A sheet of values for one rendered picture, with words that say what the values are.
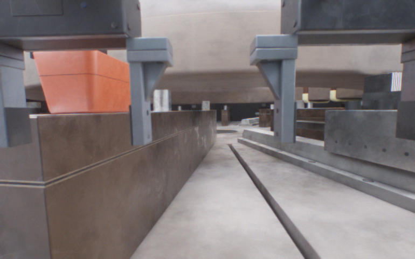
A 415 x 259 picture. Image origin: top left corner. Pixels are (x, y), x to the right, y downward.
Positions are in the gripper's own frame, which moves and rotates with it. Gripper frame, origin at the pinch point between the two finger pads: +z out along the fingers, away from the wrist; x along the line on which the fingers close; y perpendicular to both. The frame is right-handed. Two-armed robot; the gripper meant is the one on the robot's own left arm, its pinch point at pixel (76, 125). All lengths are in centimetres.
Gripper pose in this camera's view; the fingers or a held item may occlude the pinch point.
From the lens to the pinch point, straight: 25.2
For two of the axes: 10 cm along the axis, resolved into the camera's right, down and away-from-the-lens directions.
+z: 0.2, 10.0, 1.0
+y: 0.1, -1.0, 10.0
